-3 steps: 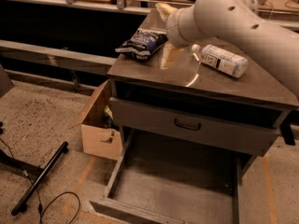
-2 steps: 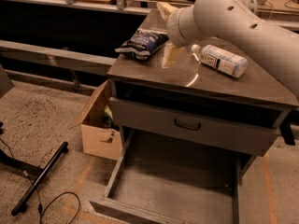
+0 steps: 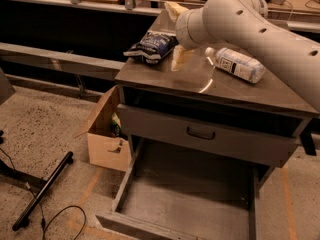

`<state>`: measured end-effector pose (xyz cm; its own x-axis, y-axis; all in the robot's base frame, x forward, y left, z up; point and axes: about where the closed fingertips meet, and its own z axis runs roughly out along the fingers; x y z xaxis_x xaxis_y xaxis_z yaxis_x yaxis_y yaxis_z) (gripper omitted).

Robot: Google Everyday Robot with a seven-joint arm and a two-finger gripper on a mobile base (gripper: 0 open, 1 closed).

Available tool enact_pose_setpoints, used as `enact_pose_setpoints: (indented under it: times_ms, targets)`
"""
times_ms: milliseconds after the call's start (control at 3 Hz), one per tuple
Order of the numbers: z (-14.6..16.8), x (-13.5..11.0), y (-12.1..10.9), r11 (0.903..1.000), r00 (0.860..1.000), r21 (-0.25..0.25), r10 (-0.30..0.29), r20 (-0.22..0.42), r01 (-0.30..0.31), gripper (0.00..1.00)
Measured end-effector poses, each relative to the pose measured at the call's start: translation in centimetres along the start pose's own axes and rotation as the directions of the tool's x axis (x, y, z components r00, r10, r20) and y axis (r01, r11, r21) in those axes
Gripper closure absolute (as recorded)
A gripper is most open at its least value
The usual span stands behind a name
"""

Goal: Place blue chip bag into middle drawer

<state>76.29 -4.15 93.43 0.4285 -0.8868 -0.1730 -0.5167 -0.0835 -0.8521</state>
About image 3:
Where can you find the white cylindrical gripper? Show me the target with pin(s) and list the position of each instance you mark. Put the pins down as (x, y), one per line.
(182, 28)

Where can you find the blue chip bag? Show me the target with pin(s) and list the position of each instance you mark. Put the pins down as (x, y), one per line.
(152, 48)

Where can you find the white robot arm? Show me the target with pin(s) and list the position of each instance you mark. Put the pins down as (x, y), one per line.
(292, 58)

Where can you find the grey drawer cabinet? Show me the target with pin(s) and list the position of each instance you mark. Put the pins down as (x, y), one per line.
(201, 92)

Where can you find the grey middle drawer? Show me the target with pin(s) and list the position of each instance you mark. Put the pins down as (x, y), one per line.
(267, 149)

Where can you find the grey open bottom drawer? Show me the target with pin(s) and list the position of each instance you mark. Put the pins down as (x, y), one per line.
(177, 193)

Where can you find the clear plastic water bottle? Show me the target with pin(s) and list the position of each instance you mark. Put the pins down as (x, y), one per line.
(236, 64)

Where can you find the green packet in box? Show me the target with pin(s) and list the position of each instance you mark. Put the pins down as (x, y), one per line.
(116, 125)

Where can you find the brown cardboard box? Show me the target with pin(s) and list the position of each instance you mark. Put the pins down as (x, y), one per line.
(104, 148)

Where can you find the black metal stand leg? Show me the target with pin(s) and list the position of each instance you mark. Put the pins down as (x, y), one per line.
(41, 186)

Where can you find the grey metal rail beam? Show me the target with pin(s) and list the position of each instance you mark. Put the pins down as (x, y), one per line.
(59, 61)

